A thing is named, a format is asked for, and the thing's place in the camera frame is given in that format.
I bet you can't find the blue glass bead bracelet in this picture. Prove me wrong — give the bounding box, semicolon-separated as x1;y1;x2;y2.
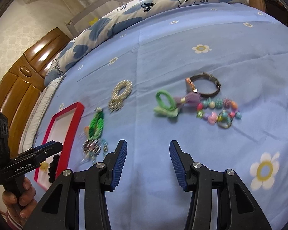
91;138;110;165

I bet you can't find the yellow hair claw clip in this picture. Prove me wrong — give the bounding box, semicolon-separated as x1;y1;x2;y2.
39;161;49;173

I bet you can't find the black scrunchie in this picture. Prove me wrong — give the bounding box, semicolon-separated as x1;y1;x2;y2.
48;155;60;183

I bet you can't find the green braided bracelet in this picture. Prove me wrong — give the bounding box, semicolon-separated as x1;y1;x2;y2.
84;106;105;139

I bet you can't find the pearl bead bracelet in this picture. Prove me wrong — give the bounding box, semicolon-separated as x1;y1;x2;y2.
108;79;134;113

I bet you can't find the green hair tie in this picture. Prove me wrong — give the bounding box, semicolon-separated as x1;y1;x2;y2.
154;89;180;118

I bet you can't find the colourful plastic bead bracelet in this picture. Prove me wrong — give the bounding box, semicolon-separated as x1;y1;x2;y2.
196;97;242;129

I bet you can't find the purple bow hair clip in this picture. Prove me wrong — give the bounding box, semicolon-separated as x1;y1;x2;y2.
174;92;201;108

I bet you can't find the brown strap wristwatch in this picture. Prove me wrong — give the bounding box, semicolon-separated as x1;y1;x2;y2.
185;72;221;98

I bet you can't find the person's left hand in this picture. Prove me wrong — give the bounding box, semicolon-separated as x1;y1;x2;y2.
2;177;38;226

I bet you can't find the red shallow box tray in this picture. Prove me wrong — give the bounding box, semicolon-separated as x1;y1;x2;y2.
34;102;84;190

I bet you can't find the wooden headboard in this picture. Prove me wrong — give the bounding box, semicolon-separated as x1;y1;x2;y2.
0;27;71;158

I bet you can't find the blue floral bedsheet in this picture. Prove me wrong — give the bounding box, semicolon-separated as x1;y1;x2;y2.
35;3;288;229

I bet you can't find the blue heart patterned duvet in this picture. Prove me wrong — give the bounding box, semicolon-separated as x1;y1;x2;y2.
44;0;249;86

